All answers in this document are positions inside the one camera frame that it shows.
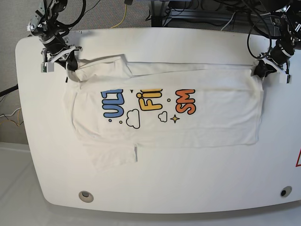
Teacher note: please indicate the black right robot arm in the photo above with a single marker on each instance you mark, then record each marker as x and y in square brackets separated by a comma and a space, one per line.
[51, 33]

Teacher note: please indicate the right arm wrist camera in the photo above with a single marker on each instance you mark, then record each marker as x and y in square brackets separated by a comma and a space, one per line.
[47, 67]

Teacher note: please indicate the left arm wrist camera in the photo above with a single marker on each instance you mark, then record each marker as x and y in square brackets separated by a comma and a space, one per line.
[284, 78]

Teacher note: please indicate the left table cable grommet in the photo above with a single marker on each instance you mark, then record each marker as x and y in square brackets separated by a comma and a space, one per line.
[86, 196]

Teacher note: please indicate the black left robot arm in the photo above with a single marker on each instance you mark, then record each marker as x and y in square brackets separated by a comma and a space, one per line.
[282, 27]

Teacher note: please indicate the black aluminium frame stand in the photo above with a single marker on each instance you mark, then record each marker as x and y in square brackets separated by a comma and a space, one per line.
[217, 13]

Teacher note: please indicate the table cable grommet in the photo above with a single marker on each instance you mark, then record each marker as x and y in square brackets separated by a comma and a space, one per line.
[286, 191]
[86, 196]

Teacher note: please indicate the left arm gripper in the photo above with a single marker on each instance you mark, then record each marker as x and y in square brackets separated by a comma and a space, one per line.
[277, 61]

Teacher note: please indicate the red triangle sticker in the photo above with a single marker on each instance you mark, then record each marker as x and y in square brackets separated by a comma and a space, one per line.
[298, 163]

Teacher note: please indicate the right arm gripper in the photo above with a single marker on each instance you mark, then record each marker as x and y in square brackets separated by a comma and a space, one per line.
[56, 50]

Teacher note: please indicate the white printed T-shirt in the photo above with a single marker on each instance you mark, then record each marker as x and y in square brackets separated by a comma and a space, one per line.
[117, 107]

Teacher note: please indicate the right table cable grommet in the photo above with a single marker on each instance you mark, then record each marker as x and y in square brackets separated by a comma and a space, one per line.
[286, 191]

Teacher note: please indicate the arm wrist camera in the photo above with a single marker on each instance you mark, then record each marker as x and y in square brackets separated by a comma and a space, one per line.
[47, 67]
[284, 78]

